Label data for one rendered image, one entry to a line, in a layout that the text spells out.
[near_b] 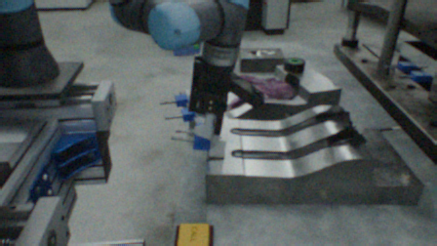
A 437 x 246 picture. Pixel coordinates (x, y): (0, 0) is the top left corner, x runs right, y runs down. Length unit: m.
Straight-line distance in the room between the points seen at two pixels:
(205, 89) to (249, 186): 0.25
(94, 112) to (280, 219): 0.53
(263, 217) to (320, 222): 0.13
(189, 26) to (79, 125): 0.51
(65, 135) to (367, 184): 0.76
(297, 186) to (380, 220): 0.20
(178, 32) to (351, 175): 0.51
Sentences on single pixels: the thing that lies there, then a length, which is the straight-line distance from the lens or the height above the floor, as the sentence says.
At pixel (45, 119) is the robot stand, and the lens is 0.99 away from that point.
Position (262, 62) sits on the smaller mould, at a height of 0.85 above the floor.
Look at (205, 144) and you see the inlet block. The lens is 0.81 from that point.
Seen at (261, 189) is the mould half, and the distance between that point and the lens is 0.83.
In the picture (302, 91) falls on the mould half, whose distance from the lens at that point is 1.20.
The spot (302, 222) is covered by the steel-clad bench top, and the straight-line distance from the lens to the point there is 0.83.
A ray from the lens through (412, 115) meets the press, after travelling 1.43.
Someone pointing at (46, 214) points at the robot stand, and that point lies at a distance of 0.61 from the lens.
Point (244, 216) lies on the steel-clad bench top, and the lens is 0.82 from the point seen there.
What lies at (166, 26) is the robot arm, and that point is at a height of 1.24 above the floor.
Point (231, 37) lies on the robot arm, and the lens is 0.66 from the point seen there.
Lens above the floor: 1.38
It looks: 29 degrees down
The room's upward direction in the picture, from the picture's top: straight up
